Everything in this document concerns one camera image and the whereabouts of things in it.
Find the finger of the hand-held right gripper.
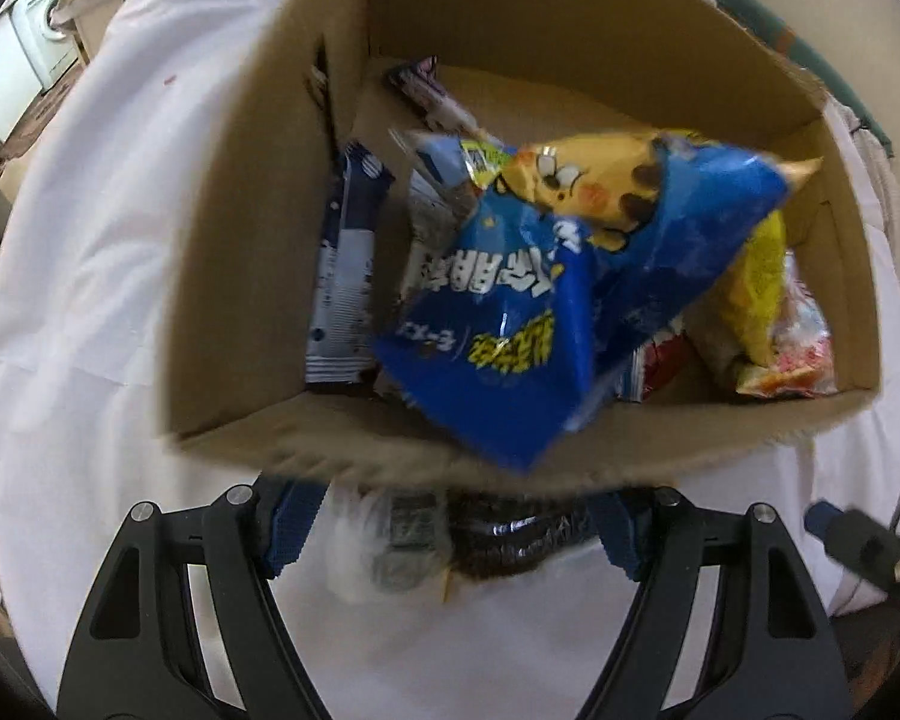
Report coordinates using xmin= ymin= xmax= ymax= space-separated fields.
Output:
xmin=804 ymin=499 xmax=900 ymax=595

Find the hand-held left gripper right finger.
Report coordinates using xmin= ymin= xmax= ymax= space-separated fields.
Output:
xmin=576 ymin=484 xmax=853 ymax=720

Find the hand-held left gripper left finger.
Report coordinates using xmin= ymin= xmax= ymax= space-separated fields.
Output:
xmin=56 ymin=476 xmax=332 ymax=720

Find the brown chocolate bar packet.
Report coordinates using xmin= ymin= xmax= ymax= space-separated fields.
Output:
xmin=326 ymin=484 xmax=598 ymax=605

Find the orange red snack packet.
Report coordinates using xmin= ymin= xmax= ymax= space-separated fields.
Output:
xmin=735 ymin=255 xmax=840 ymax=399

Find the dark blue white packet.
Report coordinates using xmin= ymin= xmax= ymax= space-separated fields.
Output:
xmin=305 ymin=139 xmax=398 ymax=388

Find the blue chip bag yellow character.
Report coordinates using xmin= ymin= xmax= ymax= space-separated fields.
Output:
xmin=371 ymin=127 xmax=827 ymax=476

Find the yellow snack packet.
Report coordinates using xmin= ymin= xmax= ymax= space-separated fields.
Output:
xmin=694 ymin=210 xmax=789 ymax=384

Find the cardboard box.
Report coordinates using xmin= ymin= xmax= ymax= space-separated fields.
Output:
xmin=157 ymin=0 xmax=887 ymax=497

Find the dark small snack packet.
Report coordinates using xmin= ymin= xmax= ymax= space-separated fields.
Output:
xmin=386 ymin=56 xmax=482 ymax=133

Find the brown floor rug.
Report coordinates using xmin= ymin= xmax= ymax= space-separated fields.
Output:
xmin=0 ymin=67 xmax=84 ymax=167

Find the green folded mat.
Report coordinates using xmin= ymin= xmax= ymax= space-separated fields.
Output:
xmin=712 ymin=0 xmax=900 ymax=159

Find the white kitchen cabinet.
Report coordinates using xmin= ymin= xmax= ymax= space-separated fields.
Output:
xmin=0 ymin=15 xmax=43 ymax=148

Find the white washing machine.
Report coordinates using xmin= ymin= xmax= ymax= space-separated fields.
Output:
xmin=11 ymin=0 xmax=84 ymax=95

